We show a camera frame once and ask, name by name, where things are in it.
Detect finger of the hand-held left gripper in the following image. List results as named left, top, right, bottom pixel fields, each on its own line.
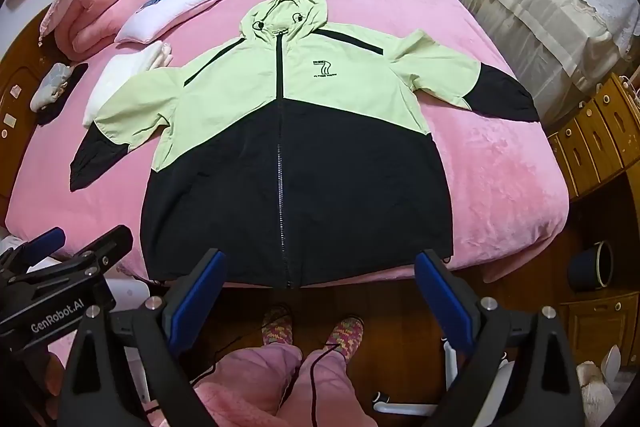
left=20, top=228, right=68, bottom=258
left=60, top=225, right=134, bottom=276

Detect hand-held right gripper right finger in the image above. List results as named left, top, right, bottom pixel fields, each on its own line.
left=414, top=249, right=588, bottom=427

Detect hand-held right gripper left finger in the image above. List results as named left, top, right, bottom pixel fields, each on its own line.
left=57, top=248, right=227, bottom=427

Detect green and black hooded jacket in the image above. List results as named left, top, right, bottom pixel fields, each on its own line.
left=69, top=0, right=541, bottom=292

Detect white plastic object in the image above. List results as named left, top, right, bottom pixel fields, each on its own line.
left=105, top=279, right=153, bottom=408

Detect white metal stand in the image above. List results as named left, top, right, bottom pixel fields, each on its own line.
left=372, top=337, right=511, bottom=415

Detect colourful knitted slipper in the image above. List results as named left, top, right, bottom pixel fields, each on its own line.
left=260, top=304, right=293, bottom=348
left=325, top=316, right=366, bottom=363

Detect brown wooden headboard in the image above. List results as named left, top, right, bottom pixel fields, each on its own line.
left=0, top=12, right=66, bottom=228

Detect person's pink pants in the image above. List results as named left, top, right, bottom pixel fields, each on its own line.
left=192, top=342, right=381, bottom=427

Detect person in pink pyjamas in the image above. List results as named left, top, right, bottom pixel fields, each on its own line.
left=190, top=302, right=351, bottom=408

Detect pink bed blanket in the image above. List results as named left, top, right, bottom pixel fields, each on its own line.
left=4, top=0, right=571, bottom=303

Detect dark blue bucket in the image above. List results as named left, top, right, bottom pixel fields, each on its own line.
left=567, top=241, right=615, bottom=293

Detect grey patterned cloth item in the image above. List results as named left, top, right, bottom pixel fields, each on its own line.
left=29, top=62, right=76, bottom=112

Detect black cloth item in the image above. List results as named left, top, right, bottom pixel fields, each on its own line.
left=35, top=63, right=90, bottom=126

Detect folded white cloth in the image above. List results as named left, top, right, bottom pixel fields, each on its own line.
left=82, top=39, right=175, bottom=128

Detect beige plush toy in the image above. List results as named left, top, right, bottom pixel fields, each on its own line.
left=575, top=344, right=623, bottom=427

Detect wooden drawer cabinet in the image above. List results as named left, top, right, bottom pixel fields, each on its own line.
left=547, top=74, right=640, bottom=198

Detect folded pink quilt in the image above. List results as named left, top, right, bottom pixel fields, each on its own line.
left=37, top=0, right=166, bottom=62

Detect white pillow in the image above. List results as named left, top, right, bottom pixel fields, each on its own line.
left=114, top=0, right=232, bottom=45

